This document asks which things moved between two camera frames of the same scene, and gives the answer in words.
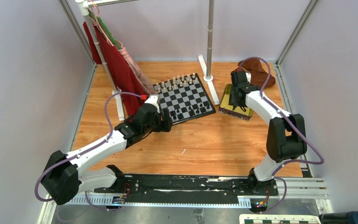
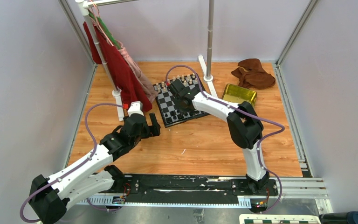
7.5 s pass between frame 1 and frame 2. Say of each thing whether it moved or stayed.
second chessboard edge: stayed
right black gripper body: moved
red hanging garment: stayed
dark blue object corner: stayed
